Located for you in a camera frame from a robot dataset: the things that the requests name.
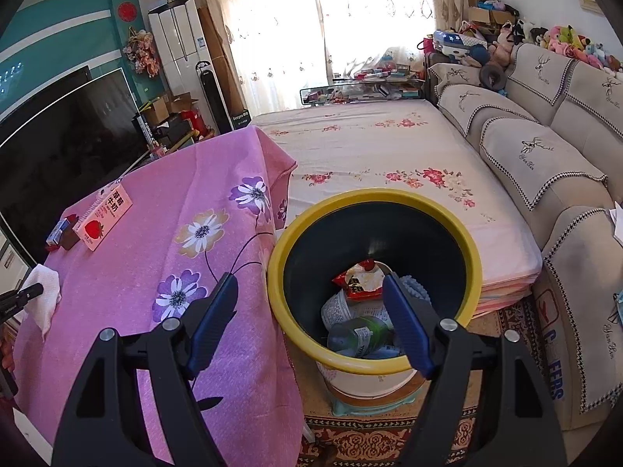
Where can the green box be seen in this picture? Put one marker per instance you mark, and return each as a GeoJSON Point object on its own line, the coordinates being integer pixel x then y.
{"type": "Point", "coordinates": [239, 120]}

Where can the glass coffee table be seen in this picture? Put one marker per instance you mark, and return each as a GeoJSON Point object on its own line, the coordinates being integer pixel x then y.
{"type": "Point", "coordinates": [360, 90]}

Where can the sheer patterned curtain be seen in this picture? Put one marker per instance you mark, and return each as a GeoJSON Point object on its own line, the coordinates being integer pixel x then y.
{"type": "Point", "coordinates": [292, 24]}

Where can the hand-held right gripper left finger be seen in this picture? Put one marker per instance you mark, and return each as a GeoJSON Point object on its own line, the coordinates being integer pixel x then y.
{"type": "Point", "coordinates": [214, 321]}

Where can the open cardboard boxes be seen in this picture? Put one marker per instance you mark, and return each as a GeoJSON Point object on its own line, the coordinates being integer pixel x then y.
{"type": "Point", "coordinates": [170, 107]}

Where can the pink floral tablecloth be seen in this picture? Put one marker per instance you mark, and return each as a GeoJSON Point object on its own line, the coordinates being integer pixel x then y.
{"type": "Point", "coordinates": [146, 253]}

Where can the white standing air conditioner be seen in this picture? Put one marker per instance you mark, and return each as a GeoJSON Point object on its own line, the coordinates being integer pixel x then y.
{"type": "Point", "coordinates": [180, 58]}

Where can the row of small plush toys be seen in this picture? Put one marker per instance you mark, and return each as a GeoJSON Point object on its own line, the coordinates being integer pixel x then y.
{"type": "Point", "coordinates": [569, 41]}

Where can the grey tower fan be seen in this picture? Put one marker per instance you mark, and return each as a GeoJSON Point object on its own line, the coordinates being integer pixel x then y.
{"type": "Point", "coordinates": [214, 97]}

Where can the yellow-rimmed dark trash bin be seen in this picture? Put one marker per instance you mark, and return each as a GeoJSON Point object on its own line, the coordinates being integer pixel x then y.
{"type": "Point", "coordinates": [311, 248]}

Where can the white paper sheet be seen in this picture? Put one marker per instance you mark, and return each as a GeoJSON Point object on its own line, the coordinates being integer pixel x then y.
{"type": "Point", "coordinates": [617, 224]}

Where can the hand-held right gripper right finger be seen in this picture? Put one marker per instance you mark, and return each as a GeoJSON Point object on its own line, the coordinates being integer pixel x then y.
{"type": "Point", "coordinates": [406, 321]}

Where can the large flat television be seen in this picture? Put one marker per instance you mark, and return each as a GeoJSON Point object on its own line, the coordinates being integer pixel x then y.
{"type": "Point", "coordinates": [63, 155]}

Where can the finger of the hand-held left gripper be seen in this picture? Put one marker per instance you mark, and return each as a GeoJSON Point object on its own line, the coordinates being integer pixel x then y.
{"type": "Point", "coordinates": [19, 296]}

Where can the red round wall ornament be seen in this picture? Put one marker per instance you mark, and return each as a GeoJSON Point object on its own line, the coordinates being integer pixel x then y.
{"type": "Point", "coordinates": [126, 11]}

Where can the blue and white box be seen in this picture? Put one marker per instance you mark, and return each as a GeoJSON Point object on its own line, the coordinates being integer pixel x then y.
{"type": "Point", "coordinates": [59, 231]}

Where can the beige sofa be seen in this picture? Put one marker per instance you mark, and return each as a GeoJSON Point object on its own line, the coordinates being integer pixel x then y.
{"type": "Point", "coordinates": [545, 155]}

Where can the white and green bottle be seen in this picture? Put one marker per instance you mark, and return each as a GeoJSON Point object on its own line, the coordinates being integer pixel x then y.
{"type": "Point", "coordinates": [340, 309]}

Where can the green label clear cup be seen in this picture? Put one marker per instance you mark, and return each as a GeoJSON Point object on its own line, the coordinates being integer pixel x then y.
{"type": "Point", "coordinates": [360, 338]}

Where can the patterned rug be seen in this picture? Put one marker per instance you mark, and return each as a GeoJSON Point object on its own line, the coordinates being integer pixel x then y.
{"type": "Point", "coordinates": [350, 438]}

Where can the small flat television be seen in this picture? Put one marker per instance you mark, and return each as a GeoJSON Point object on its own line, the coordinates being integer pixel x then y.
{"type": "Point", "coordinates": [53, 92]}

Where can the pile of large plush toys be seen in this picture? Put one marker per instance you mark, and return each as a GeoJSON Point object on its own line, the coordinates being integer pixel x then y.
{"type": "Point", "coordinates": [472, 53]}

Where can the white paper towel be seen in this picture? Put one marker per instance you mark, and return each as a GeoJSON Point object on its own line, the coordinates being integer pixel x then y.
{"type": "Point", "coordinates": [44, 296]}

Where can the black box with white stripe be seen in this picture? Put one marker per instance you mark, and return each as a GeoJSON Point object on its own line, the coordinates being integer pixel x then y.
{"type": "Point", "coordinates": [143, 129]}

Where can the floral sheet mattress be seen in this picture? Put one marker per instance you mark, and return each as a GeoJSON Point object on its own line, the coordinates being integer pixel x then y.
{"type": "Point", "coordinates": [389, 146]}

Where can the hanging flower decoration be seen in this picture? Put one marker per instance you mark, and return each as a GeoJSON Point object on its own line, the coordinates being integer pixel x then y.
{"type": "Point", "coordinates": [142, 53]}

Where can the pink milk carton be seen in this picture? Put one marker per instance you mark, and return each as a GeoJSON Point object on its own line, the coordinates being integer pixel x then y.
{"type": "Point", "coordinates": [104, 216]}

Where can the red snack packet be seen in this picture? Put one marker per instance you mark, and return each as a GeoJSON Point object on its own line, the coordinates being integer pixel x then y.
{"type": "Point", "coordinates": [357, 284]}

